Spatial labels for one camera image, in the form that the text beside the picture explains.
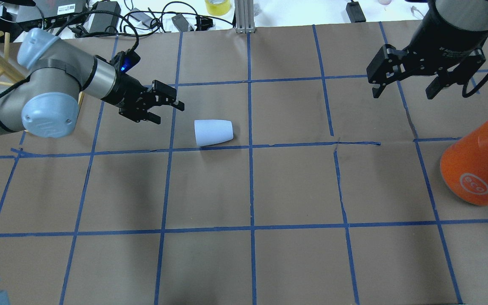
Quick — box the wooden cup holder tree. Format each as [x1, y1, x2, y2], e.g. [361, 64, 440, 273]
[0, 29, 96, 138]

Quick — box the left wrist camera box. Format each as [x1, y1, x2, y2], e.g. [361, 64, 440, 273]
[110, 49, 141, 73]

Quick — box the orange cylindrical bin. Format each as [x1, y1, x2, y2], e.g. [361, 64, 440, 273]
[440, 120, 488, 206]

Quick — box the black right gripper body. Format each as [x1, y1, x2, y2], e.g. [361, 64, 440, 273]
[391, 30, 477, 79]

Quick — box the light blue plastic cup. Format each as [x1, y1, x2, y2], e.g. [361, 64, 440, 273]
[194, 119, 234, 147]

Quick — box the aluminium frame post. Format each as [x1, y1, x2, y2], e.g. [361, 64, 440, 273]
[234, 0, 256, 33]

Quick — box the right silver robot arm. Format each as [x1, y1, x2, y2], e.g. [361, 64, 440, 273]
[366, 0, 488, 99]

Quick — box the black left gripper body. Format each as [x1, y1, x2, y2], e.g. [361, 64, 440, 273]
[101, 75, 154, 121]

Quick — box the yellow tape roll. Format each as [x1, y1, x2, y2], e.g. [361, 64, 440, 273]
[205, 0, 232, 16]

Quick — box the black power adapter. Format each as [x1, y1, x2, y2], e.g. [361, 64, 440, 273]
[89, 0, 121, 33]

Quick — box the small black power brick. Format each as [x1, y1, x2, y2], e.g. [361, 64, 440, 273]
[345, 0, 366, 23]

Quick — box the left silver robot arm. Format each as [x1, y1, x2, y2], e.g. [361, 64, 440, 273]
[0, 28, 185, 138]

